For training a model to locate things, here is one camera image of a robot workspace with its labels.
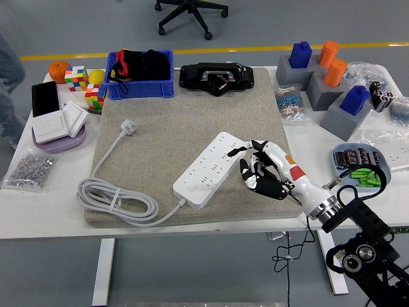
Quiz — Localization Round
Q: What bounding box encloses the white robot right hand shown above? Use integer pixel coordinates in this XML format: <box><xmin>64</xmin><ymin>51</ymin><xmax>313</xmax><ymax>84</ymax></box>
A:
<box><xmin>227</xmin><ymin>139</ymin><xmax>335</xmax><ymax>216</ymax></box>

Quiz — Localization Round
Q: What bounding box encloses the white power strip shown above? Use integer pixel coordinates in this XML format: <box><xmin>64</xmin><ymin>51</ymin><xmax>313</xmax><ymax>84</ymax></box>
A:
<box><xmin>173</xmin><ymin>131</ymin><xmax>247</xmax><ymax>210</ymax></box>

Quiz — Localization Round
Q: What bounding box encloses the light blue plate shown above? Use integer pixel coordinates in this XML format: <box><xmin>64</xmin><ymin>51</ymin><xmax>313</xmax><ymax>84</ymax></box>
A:
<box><xmin>331</xmin><ymin>143</ymin><xmax>392</xmax><ymax>192</ymax></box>

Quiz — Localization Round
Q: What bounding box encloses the dark capacitor pile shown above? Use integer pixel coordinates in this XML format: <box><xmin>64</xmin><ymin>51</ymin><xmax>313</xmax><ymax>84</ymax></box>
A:
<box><xmin>334</xmin><ymin>146</ymin><xmax>383</xmax><ymax>170</ymax></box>

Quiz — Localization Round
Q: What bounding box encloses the white table leg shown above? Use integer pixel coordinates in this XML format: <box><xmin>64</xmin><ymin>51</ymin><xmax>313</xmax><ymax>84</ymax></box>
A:
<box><xmin>316</xmin><ymin>229</ymin><xmax>349</xmax><ymax>295</ymax></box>
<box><xmin>91</xmin><ymin>238</ymin><xmax>116</xmax><ymax>307</ymax></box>

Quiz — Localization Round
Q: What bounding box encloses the green component pile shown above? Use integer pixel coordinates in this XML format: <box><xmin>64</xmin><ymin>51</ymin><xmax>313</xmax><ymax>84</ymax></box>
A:
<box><xmin>350</xmin><ymin>168</ymin><xmax>384</xmax><ymax>189</ymax></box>

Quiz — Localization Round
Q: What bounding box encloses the grey block holder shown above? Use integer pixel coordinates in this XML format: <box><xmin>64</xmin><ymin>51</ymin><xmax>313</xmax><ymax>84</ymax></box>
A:
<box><xmin>275</xmin><ymin>54</ymin><xmax>323</xmax><ymax>87</ymax></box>
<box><xmin>305</xmin><ymin>72</ymin><xmax>351</xmax><ymax>112</ymax></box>
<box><xmin>320</xmin><ymin>92</ymin><xmax>373</xmax><ymax>142</ymax></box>

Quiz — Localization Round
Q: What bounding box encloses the bag of taped resistors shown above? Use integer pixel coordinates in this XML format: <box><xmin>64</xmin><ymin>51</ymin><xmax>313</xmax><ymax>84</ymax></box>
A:
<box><xmin>274</xmin><ymin>83</ymin><xmax>310</xmax><ymax>122</ymax></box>

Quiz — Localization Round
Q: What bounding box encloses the blue square peg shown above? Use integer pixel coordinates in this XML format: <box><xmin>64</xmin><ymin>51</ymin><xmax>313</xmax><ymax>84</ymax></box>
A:
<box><xmin>289</xmin><ymin>41</ymin><xmax>313</xmax><ymax>69</ymax></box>
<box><xmin>339</xmin><ymin>85</ymin><xmax>371</xmax><ymax>116</ymax></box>

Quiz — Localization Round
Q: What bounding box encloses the bagged white socket panel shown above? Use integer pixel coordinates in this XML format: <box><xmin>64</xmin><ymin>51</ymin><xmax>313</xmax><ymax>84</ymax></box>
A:
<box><xmin>360</xmin><ymin>129</ymin><xmax>409</xmax><ymax>173</ymax></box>

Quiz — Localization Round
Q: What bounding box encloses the orange cylinder peg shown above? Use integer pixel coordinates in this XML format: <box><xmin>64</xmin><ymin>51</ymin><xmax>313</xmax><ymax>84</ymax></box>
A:
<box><xmin>323</xmin><ymin>58</ymin><xmax>348</xmax><ymax>88</ymax></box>
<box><xmin>317</xmin><ymin>40</ymin><xmax>341</xmax><ymax>68</ymax></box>

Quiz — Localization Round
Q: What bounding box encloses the black capacitor bundle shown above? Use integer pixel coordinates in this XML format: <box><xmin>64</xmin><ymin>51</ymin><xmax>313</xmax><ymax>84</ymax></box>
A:
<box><xmin>369</xmin><ymin>80</ymin><xmax>396</xmax><ymax>113</ymax></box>

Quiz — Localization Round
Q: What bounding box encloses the bag of blue resistors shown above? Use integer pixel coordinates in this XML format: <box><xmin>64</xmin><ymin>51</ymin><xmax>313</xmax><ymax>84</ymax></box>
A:
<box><xmin>388</xmin><ymin>95</ymin><xmax>409</xmax><ymax>127</ymax></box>

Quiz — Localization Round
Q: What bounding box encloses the clear plastic bag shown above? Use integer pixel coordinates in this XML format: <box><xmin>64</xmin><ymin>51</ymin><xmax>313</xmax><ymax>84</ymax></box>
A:
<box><xmin>344</xmin><ymin>60</ymin><xmax>389</xmax><ymax>93</ymax></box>

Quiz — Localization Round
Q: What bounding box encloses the grey-brown mat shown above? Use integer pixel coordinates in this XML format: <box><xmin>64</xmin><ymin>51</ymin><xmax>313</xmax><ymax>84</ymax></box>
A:
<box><xmin>84</xmin><ymin>67</ymin><xmax>304</xmax><ymax>228</ymax></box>

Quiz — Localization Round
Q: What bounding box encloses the black device housing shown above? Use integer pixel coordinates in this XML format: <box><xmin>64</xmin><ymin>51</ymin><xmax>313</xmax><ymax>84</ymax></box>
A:
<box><xmin>178</xmin><ymin>62</ymin><xmax>256</xmax><ymax>98</ymax></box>

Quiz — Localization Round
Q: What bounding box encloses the blue plastic bin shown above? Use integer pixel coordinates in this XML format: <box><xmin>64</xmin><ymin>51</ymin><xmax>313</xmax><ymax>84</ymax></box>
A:
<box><xmin>102</xmin><ymin>49</ymin><xmax>176</xmax><ymax>100</ymax></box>

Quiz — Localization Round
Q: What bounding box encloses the black red cloth bundle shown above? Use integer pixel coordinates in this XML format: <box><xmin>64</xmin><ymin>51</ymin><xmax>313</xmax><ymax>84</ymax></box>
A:
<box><xmin>107</xmin><ymin>48</ymin><xmax>171</xmax><ymax>95</ymax></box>

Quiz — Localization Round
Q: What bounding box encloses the colourful puzzle cube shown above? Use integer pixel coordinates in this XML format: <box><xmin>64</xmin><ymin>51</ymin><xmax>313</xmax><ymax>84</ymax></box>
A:
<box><xmin>64</xmin><ymin>65</ymin><xmax>89</xmax><ymax>93</ymax></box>
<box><xmin>84</xmin><ymin>83</ymin><xmax>107</xmax><ymax>112</ymax></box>

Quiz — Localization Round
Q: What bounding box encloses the yellow lemon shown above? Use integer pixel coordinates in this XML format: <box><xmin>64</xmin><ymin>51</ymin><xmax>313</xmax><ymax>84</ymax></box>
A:
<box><xmin>88</xmin><ymin>68</ymin><xmax>106</xmax><ymax>86</ymax></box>

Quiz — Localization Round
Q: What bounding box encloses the purple plate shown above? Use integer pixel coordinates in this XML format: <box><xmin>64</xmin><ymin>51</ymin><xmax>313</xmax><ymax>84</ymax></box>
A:
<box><xmin>31</xmin><ymin>123</ymin><xmax>88</xmax><ymax>154</ymax></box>

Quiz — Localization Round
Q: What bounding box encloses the orange fruit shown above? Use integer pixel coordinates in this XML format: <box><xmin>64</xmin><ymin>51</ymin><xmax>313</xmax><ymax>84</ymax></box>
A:
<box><xmin>48</xmin><ymin>60</ymin><xmax>71</xmax><ymax>84</ymax></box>

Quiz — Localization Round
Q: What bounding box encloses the black smartphone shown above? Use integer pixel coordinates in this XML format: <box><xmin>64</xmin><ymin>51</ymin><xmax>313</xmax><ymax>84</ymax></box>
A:
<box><xmin>31</xmin><ymin>81</ymin><xmax>61</xmax><ymax>118</ymax></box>

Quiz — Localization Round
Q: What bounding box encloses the bag of metal nuts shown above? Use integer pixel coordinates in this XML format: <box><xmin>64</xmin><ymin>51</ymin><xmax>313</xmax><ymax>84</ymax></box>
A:
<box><xmin>1</xmin><ymin>150</ymin><xmax>61</xmax><ymax>194</ymax></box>

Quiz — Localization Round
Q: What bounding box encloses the thin black hanging cable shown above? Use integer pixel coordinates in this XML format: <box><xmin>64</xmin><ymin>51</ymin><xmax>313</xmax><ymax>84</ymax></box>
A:
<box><xmin>285</xmin><ymin>232</ymin><xmax>293</xmax><ymax>307</ymax></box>

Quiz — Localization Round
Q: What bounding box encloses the white power strip cord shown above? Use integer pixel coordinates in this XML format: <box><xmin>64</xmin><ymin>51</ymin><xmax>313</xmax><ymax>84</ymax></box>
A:
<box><xmin>76</xmin><ymin>118</ymin><xmax>187</xmax><ymax>228</ymax></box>

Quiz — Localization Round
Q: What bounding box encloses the small white wall switch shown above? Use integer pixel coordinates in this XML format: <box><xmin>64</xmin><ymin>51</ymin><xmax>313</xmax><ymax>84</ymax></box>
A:
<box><xmin>62</xmin><ymin>100</ymin><xmax>89</xmax><ymax>139</ymax></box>

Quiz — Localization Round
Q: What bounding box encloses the large white wall switch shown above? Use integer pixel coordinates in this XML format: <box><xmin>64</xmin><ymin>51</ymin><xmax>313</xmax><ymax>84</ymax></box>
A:
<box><xmin>31</xmin><ymin>109</ymin><xmax>70</xmax><ymax>145</ymax></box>

